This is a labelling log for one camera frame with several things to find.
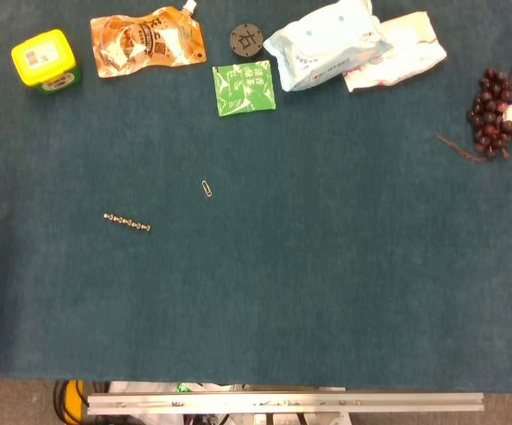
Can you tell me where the short metal chain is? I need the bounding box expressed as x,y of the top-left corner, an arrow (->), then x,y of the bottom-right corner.
103,212 -> 152,233

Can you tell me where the yellow green lidded jar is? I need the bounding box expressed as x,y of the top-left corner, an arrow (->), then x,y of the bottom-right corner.
11,28 -> 82,96

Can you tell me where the orange spouted drink pouch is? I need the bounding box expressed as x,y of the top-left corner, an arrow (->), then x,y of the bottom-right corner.
89,0 -> 206,79

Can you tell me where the teal table mat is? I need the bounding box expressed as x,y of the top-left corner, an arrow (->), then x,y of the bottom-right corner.
0,0 -> 512,393

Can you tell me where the green sachet packet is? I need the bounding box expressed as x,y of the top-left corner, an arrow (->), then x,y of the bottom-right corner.
212,59 -> 278,118

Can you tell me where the black round disc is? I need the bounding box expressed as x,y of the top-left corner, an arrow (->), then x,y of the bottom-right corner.
229,23 -> 265,58

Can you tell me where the blue wet wipes pack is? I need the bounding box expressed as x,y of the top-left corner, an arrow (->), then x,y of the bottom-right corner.
262,0 -> 393,93

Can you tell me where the white red wipes pack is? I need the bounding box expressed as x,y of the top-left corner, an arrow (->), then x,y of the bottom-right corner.
342,11 -> 448,94

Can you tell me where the bunch of dark grapes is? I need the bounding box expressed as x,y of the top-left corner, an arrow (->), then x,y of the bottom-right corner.
436,67 -> 512,163

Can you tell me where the yellow black cable bundle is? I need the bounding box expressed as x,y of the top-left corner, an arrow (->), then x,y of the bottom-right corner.
52,379 -> 89,425

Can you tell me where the aluminium profile rail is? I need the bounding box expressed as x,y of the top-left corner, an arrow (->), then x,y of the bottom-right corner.
86,391 -> 485,416

